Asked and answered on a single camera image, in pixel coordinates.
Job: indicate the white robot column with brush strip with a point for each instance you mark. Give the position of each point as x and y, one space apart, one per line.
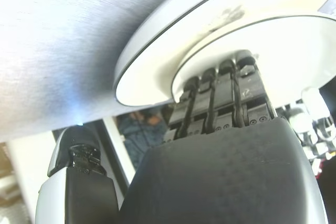
115 142

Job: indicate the person in blue clothes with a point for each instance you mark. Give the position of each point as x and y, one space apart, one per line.
141 134

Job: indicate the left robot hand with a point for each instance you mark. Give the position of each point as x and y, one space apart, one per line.
215 176

